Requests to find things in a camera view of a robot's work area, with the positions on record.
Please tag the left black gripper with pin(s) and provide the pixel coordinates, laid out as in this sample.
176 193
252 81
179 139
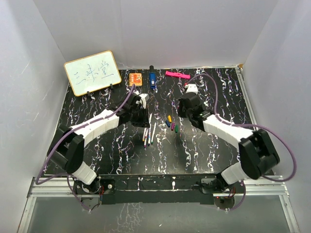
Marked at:
144 123

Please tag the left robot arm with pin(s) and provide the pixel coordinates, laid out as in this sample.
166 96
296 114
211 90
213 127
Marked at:
67 148

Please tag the small whiteboard wooden frame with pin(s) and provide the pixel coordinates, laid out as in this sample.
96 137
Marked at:
92 73

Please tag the white pen green end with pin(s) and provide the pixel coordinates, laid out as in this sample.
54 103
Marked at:
153 133

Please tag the white pen magenta end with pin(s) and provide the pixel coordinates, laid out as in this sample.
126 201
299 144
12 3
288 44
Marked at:
145 142

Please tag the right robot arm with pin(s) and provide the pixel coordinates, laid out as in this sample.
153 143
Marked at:
256 149

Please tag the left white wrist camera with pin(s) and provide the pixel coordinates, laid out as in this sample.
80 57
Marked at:
143 98

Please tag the blue black marker tool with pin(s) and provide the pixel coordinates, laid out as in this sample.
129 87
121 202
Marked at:
152 77

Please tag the white pen blue tip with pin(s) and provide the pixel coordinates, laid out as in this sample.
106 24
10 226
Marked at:
149 136

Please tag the pink plastic tool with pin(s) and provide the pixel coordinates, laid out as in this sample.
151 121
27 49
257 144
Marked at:
177 75

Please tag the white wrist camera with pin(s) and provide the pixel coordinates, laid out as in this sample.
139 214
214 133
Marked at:
143 98
191 88

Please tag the white pen yellow end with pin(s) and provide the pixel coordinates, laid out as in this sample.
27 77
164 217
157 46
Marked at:
144 134

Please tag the orange card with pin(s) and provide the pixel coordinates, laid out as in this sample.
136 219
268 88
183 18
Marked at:
135 79

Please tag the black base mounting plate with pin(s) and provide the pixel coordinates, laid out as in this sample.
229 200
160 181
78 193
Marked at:
168 188

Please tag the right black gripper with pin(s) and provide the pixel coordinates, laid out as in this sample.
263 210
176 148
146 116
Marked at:
180 113

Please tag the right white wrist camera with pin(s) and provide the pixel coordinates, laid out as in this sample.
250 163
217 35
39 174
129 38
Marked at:
191 88

